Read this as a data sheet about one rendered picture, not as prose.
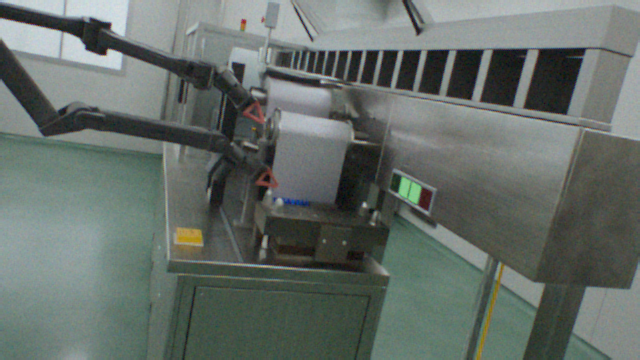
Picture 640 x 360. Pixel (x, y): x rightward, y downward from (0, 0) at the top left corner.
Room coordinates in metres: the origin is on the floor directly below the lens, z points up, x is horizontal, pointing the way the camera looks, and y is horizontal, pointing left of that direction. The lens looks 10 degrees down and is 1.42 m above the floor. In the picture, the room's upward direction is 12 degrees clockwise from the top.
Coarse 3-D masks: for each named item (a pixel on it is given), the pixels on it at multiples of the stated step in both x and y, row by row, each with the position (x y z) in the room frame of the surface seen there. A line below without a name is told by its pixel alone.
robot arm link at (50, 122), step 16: (0, 48) 1.13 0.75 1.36; (0, 64) 1.13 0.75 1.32; (16, 64) 1.15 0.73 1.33; (16, 80) 1.16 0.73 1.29; (32, 80) 1.19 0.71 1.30; (16, 96) 1.16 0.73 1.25; (32, 96) 1.18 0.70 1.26; (32, 112) 1.18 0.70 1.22; (48, 112) 1.20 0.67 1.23; (64, 112) 1.27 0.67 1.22; (48, 128) 1.19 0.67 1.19; (64, 128) 1.21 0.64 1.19; (80, 128) 1.24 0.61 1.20
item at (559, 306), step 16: (384, 192) 1.87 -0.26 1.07; (384, 208) 1.87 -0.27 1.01; (544, 288) 1.07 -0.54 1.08; (560, 288) 1.03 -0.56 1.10; (576, 288) 1.03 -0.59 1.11; (544, 304) 1.06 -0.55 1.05; (560, 304) 1.02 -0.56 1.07; (576, 304) 1.03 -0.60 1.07; (544, 320) 1.04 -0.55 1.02; (560, 320) 1.02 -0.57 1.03; (544, 336) 1.03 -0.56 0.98; (560, 336) 1.03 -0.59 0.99; (528, 352) 1.06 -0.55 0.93; (544, 352) 1.02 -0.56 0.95; (560, 352) 1.03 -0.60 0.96
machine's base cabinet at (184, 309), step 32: (160, 192) 3.10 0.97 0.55; (160, 224) 2.50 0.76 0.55; (160, 256) 2.10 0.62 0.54; (160, 288) 1.79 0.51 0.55; (192, 288) 1.26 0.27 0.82; (224, 288) 1.30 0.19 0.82; (256, 288) 1.32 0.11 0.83; (288, 288) 1.35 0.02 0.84; (320, 288) 1.39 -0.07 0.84; (352, 288) 1.42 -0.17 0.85; (384, 288) 1.45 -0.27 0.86; (160, 320) 1.56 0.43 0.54; (192, 320) 1.27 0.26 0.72; (224, 320) 1.30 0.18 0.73; (256, 320) 1.33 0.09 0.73; (288, 320) 1.36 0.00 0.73; (320, 320) 1.40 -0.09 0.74; (352, 320) 1.43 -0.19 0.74; (160, 352) 1.38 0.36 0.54; (192, 352) 1.28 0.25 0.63; (224, 352) 1.31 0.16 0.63; (256, 352) 1.34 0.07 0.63; (288, 352) 1.37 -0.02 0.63; (320, 352) 1.40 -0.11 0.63; (352, 352) 1.44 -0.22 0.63
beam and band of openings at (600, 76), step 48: (336, 48) 2.23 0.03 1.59; (384, 48) 1.76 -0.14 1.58; (432, 48) 1.45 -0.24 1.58; (480, 48) 1.24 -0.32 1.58; (528, 48) 1.08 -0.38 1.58; (576, 48) 0.96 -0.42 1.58; (624, 48) 0.93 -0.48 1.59; (432, 96) 1.40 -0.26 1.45; (480, 96) 1.20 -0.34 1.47; (528, 96) 1.06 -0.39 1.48; (576, 96) 0.93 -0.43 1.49
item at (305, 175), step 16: (288, 160) 1.59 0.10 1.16; (304, 160) 1.61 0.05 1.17; (320, 160) 1.63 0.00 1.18; (336, 160) 1.65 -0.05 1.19; (288, 176) 1.60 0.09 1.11; (304, 176) 1.62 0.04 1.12; (320, 176) 1.63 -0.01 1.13; (336, 176) 1.65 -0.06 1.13; (288, 192) 1.60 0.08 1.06; (304, 192) 1.62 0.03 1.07; (320, 192) 1.64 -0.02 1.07; (336, 192) 1.66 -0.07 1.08
